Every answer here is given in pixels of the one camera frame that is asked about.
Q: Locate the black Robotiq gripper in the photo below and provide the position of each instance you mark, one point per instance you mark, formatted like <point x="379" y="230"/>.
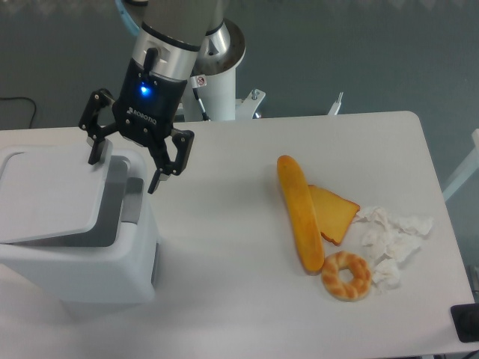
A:
<point x="149" y="108"/>

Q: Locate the white trash can lid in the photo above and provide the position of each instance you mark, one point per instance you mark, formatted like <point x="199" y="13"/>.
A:
<point x="49" y="191"/>

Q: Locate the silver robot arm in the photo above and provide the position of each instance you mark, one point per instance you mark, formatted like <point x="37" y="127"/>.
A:
<point x="182" y="49"/>

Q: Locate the white trash can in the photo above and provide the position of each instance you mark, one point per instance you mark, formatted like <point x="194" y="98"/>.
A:
<point x="115" y="261"/>

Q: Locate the long yellow baguette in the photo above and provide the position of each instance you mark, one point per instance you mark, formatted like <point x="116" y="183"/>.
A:
<point x="303" y="219"/>

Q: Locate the orange toast slice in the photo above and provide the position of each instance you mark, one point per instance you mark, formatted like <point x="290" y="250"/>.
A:
<point x="334" y="213"/>

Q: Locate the crumpled white tissue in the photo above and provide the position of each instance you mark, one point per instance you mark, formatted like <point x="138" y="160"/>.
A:
<point x="390" y="241"/>

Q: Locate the black device at edge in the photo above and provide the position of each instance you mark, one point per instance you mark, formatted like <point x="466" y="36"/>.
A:
<point x="465" y="318"/>

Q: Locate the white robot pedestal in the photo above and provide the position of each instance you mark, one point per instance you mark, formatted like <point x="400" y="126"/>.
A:
<point x="214" y="98"/>

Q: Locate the white table bracket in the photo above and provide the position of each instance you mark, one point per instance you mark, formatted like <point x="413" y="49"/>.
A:
<point x="336" y="106"/>

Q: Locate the braided ring bread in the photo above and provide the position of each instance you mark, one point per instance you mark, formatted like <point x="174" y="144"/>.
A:
<point x="346" y="276"/>

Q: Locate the white frame leg right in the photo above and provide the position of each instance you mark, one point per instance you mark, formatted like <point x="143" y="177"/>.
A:
<point x="463" y="171"/>

